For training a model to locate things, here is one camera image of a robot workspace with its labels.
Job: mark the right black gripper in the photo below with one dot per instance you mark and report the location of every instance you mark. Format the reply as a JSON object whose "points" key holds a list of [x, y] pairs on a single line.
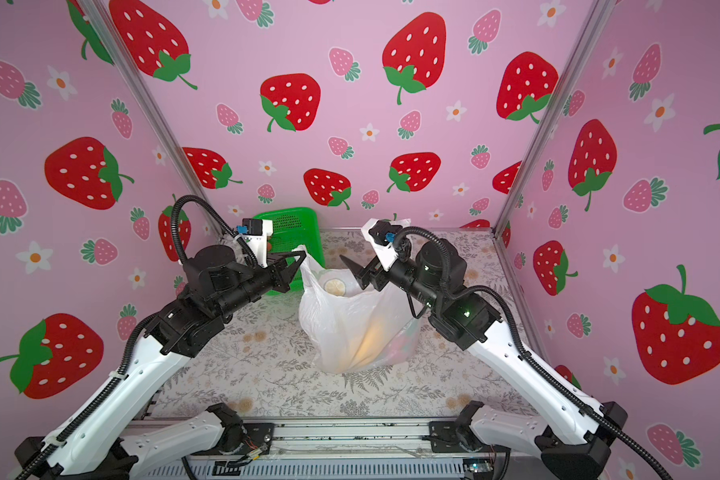
{"points": [[374, 273]]}

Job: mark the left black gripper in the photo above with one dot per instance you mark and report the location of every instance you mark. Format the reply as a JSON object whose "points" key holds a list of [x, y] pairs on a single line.
{"points": [[279, 272]]}

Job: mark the white lemon print plastic bag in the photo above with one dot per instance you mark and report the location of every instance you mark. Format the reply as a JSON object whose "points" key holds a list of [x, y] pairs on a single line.
{"points": [[354, 329]]}

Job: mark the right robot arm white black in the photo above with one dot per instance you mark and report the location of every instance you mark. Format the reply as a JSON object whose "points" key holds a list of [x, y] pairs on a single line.
{"points": [[572, 433]]}

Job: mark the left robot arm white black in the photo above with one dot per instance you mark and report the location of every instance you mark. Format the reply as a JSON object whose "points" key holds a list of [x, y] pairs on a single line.
{"points": [[92, 445]]}

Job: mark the green plastic basket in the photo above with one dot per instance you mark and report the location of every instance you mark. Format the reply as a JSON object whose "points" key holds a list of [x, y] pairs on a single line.
{"points": [[295, 227]]}

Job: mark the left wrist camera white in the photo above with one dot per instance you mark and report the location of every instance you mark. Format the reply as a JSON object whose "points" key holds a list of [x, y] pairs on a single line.
{"points": [[256, 233]]}

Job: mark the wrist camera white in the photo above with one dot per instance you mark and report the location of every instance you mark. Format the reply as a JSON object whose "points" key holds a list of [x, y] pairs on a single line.
{"points": [[380, 233], [256, 233]]}

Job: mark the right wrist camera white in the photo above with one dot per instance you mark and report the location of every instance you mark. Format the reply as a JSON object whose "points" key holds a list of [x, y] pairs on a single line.
{"points": [[380, 233]]}

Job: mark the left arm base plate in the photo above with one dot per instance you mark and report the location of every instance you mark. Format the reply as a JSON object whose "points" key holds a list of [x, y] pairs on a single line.
{"points": [[247, 439]]}

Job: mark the aluminium front rail frame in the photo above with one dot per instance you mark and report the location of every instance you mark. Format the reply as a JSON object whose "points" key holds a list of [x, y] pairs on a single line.
{"points": [[313, 448]]}

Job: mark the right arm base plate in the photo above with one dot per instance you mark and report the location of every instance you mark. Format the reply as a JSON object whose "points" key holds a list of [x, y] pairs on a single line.
{"points": [[456, 436]]}

